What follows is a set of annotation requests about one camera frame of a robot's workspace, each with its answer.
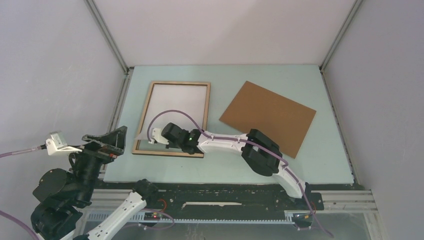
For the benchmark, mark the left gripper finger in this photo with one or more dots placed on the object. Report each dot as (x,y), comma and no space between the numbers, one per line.
(105,138)
(115,141)

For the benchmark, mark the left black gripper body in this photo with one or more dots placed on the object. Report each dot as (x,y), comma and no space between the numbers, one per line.
(101,155)

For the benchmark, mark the wooden picture frame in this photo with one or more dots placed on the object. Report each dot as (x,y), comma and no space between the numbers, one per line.
(179,118)

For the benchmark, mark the landscape photo print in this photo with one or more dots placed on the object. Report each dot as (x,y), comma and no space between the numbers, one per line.
(191,98)

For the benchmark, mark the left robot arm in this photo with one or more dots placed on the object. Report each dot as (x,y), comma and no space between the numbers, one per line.
(63,193)

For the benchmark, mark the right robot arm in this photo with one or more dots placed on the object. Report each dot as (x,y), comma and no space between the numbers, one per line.
(261,153)

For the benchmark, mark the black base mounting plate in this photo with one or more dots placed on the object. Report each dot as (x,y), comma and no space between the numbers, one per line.
(230,202)

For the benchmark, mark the brown backing board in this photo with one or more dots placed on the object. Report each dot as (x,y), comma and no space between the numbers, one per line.
(283,120)

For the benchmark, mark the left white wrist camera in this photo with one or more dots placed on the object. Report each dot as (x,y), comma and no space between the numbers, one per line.
(57,146)

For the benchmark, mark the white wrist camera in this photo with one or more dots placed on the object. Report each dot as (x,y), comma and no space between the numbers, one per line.
(157,138)
(57,146)

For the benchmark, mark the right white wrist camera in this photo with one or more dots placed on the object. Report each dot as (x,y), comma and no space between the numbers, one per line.
(157,138)

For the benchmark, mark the left corner aluminium post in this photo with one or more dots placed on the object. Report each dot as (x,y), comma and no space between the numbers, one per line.
(127,70)

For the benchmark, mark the corner aluminium post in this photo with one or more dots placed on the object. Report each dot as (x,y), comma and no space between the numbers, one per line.
(323,68)
(127,70)

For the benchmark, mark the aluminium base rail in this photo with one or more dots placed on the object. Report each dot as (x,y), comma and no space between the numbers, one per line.
(337,199)

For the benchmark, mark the right corner aluminium post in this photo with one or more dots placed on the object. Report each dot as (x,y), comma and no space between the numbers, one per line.
(323,68)

